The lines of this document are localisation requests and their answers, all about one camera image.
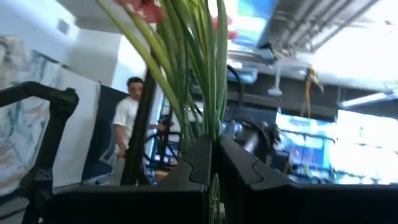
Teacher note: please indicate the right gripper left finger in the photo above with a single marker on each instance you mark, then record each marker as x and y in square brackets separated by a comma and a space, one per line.
[124, 205]

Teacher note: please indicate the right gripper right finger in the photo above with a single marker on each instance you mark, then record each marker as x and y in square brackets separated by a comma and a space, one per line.
[311, 205]

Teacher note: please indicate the red artificial flower bunch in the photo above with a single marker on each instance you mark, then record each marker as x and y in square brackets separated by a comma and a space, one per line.
[214, 93]

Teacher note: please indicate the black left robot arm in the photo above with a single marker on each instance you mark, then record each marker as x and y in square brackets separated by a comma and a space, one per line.
[59, 105]

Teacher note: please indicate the person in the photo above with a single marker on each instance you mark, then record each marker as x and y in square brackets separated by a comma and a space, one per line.
[125, 115]

